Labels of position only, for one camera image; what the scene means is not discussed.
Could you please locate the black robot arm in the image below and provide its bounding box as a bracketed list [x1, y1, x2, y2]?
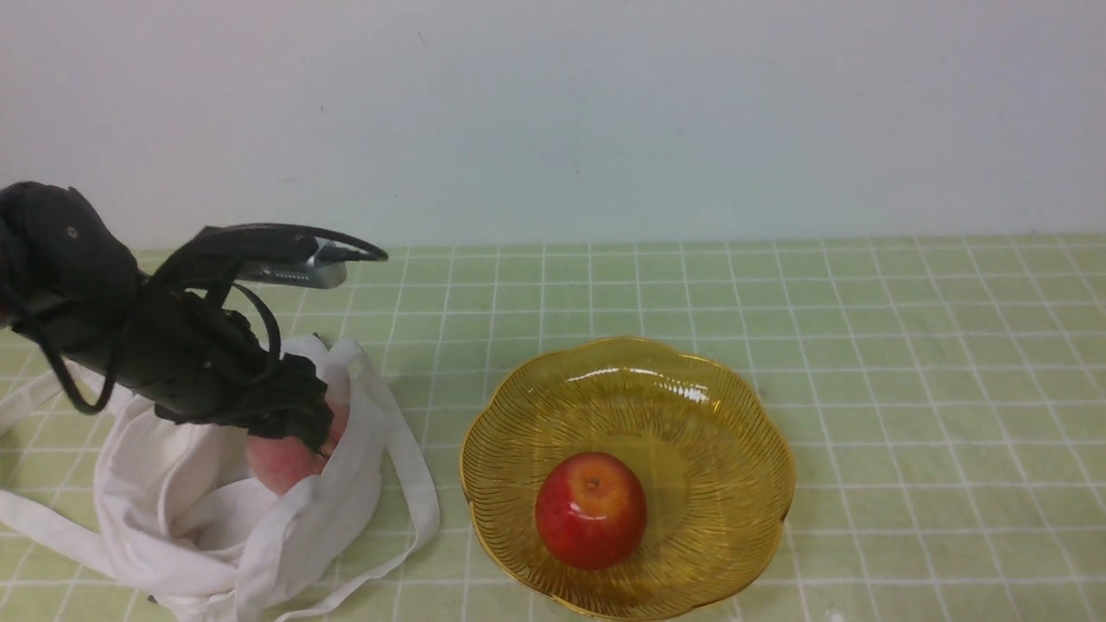
[3, 182, 334, 455]

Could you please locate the green checkered tablecloth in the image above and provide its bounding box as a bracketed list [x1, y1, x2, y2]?
[0, 235, 1106, 622]

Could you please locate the amber glass fruit bowl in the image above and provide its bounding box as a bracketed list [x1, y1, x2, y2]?
[459, 336, 797, 621]

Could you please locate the white cloth bag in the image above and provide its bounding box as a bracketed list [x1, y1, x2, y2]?
[1, 336, 440, 621]

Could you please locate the red apple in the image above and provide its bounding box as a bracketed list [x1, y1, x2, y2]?
[534, 452, 648, 570]

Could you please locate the pink peach with green leaf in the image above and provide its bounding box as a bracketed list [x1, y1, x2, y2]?
[246, 401, 349, 497]

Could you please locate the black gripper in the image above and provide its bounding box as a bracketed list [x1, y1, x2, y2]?
[104, 290, 334, 455]

